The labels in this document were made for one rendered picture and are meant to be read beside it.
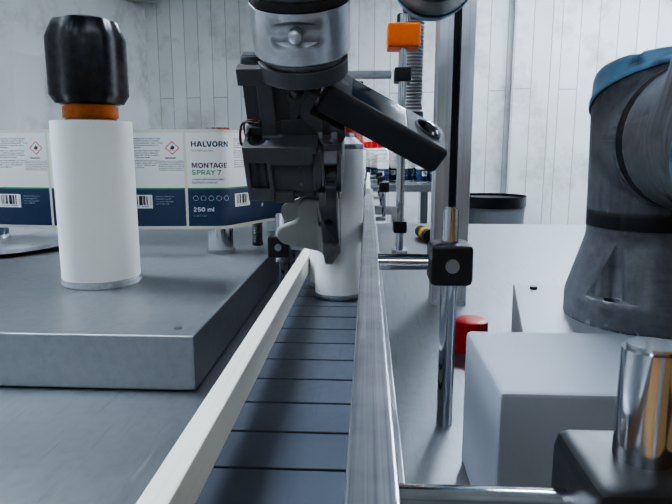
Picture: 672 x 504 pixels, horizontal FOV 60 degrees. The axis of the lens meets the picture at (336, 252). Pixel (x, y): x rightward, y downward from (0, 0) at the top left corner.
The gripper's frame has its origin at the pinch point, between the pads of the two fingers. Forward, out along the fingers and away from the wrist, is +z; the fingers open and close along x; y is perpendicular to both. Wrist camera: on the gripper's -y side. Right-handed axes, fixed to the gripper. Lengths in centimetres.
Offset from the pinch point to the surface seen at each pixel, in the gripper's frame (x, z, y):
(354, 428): 36.1, -24.0, -2.8
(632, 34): -431, 132, -211
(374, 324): 27.9, -19.3, -3.4
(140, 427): 20.4, 0.3, 13.7
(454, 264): 14.1, -10.7, -9.1
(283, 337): 12.1, -0.7, 3.8
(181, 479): 34.1, -17.3, 3.7
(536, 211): -361, 254, -144
